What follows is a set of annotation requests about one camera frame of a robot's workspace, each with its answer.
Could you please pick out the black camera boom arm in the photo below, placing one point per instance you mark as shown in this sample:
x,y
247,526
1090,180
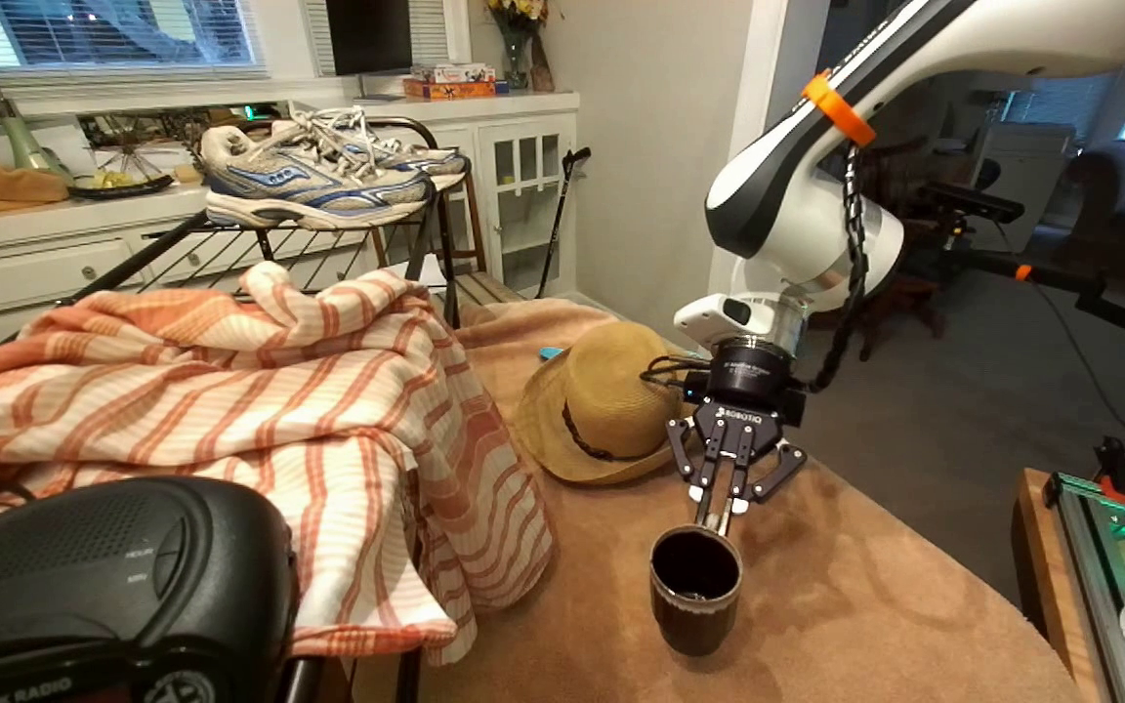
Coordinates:
x,y
979,199

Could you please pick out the orange white striped tea towel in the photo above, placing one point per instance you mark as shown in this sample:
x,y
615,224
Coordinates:
x,y
328,417

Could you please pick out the dark plate with food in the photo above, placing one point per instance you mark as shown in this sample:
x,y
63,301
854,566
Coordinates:
x,y
120,184

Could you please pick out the green glass lamp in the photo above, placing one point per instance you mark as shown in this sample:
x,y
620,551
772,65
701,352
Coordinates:
x,y
17,122

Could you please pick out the black walking cane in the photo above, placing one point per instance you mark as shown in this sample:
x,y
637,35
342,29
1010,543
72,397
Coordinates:
x,y
564,210

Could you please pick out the white glass door cabinet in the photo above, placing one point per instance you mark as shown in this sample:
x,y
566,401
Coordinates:
x,y
529,180

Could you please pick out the white sneaker with blue stripes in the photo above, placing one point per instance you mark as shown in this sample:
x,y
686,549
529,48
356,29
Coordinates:
x,y
290,180

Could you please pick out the vase with yellow flowers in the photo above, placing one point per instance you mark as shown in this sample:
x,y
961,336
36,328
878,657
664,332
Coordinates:
x,y
517,39

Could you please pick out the white framed window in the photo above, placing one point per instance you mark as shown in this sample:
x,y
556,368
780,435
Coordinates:
x,y
107,29

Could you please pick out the black metal shoe rack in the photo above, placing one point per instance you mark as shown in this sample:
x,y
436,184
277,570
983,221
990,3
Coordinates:
x,y
445,247

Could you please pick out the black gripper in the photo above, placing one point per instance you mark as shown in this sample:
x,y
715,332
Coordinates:
x,y
753,404

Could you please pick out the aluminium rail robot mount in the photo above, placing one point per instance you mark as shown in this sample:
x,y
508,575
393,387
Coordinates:
x,y
1122,570

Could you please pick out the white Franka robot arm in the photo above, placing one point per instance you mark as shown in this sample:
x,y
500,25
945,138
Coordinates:
x,y
823,221

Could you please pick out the woven straw hat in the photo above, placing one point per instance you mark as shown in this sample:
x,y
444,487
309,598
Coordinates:
x,y
604,391

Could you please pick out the orange box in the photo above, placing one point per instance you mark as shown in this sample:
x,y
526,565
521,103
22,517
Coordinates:
x,y
451,85

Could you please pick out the black portable radio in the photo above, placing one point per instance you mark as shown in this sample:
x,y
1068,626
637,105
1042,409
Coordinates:
x,y
94,586

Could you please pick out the white sneaker with laces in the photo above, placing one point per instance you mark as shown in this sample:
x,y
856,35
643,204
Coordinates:
x,y
393,151

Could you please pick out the dark brown ceramic mug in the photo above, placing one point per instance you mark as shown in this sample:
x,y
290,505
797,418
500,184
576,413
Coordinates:
x,y
695,598

